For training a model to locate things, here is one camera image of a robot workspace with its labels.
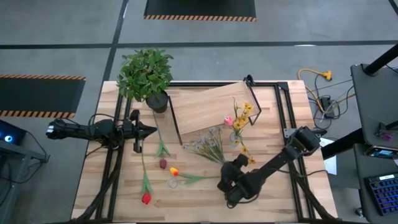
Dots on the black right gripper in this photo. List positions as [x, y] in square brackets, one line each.
[230, 174]

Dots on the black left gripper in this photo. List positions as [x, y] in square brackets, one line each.
[136, 129]

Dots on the white artificial flower sprig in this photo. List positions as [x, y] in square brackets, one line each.
[211, 149]

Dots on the small clear glass vase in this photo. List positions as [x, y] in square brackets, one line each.
[234, 140]

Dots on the dark red artificial tulip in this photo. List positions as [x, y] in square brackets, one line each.
[162, 164]

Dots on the pink artificial tulip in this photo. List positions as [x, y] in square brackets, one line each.
[228, 120]

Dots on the yellow artificial flower sprig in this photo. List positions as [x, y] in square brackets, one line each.
[247, 107]

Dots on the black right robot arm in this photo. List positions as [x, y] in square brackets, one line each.
[273, 165]

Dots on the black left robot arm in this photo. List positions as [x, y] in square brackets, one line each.
[93, 130]

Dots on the orange artificial tulip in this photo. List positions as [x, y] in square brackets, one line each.
[174, 171]

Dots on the green potted plant, black pot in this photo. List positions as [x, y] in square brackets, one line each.
[144, 74]

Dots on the tilted wooden board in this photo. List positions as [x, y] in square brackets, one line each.
[205, 109]

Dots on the white paper sheet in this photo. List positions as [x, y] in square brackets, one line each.
[331, 165]

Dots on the black hazard-striped floor mat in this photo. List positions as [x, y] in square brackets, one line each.
[37, 93]
[199, 7]

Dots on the black power strip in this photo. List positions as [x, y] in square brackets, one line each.
[326, 104]

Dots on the grey metal stand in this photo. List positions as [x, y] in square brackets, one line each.
[31, 154]

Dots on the dark grey desk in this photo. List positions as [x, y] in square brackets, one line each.
[362, 193]

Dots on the black computer with blue light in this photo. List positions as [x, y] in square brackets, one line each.
[12, 133]

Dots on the black phone with lit screen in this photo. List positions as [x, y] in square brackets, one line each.
[384, 153]

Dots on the black backlit keyboard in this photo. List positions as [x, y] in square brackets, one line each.
[385, 193]

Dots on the grey desk top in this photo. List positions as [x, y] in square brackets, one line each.
[373, 102]

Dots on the small purple object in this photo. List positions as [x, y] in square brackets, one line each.
[386, 136]

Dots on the black pole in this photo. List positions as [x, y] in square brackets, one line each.
[382, 60]

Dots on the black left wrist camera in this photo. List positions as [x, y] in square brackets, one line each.
[134, 115]

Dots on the black metal table frame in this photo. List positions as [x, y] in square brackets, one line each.
[283, 86]

